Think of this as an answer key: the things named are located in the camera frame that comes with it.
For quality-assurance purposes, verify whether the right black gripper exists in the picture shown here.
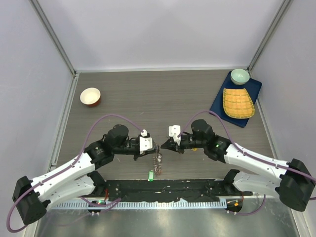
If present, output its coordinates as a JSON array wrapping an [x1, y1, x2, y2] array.
[[161, 134, 206, 154]]

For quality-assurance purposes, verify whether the large silver keyring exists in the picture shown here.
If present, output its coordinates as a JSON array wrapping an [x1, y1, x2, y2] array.
[[153, 153, 162, 175]]

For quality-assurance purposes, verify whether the green key tag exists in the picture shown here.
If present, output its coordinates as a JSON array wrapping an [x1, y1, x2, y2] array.
[[148, 170, 155, 182]]

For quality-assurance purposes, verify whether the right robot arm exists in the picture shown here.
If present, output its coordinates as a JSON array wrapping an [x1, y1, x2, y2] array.
[[161, 119, 316, 212]]

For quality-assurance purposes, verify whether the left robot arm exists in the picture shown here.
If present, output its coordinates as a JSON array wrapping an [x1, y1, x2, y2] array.
[[12, 124, 158, 225]]

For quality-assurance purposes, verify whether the red bowl white inside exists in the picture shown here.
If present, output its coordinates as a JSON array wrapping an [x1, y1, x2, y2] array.
[[79, 87, 101, 107]]

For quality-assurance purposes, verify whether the yellow woven bamboo plate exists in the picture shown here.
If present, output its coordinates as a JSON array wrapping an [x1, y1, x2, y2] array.
[[223, 88, 255, 119]]

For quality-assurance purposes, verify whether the light green bowl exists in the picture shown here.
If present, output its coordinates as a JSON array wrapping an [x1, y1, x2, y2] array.
[[231, 69, 250, 85]]

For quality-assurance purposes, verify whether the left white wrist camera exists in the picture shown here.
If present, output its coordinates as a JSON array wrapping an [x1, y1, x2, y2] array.
[[139, 129, 154, 154]]

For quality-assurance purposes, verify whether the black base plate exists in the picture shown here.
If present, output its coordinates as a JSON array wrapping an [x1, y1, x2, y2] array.
[[105, 179, 252, 202]]

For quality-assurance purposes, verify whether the white slotted cable duct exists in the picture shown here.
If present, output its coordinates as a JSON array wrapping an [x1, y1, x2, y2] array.
[[53, 198, 227, 210]]

